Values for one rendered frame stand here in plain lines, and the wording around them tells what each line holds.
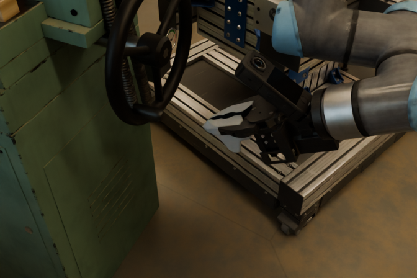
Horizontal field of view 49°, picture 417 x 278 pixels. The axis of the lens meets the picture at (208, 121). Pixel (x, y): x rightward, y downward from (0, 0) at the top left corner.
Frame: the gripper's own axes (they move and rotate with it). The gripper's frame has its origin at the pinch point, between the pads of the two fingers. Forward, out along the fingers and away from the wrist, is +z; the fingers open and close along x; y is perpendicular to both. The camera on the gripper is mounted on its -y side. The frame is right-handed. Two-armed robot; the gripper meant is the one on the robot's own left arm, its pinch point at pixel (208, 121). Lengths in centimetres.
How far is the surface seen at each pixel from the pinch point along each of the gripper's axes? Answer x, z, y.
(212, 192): 47, 56, 58
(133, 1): 5.1, 5.5, -21.0
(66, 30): 2.8, 20.1, -21.5
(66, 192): -3.1, 44.3, 9.9
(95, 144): 9.3, 42.4, 6.5
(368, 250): 45, 8, 86
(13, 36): -3.5, 24.6, -24.9
